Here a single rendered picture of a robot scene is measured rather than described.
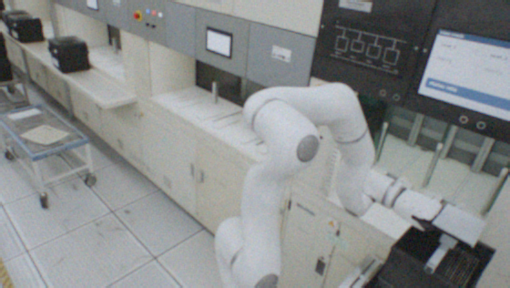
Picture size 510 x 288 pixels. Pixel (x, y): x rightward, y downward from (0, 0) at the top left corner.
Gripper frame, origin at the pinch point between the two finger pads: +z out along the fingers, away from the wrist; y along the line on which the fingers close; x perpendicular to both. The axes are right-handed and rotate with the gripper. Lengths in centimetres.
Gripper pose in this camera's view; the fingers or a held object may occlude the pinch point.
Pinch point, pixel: (454, 227)
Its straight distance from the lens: 107.7
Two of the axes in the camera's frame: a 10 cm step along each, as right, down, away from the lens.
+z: 6.9, 3.9, -6.1
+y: -7.2, 2.8, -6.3
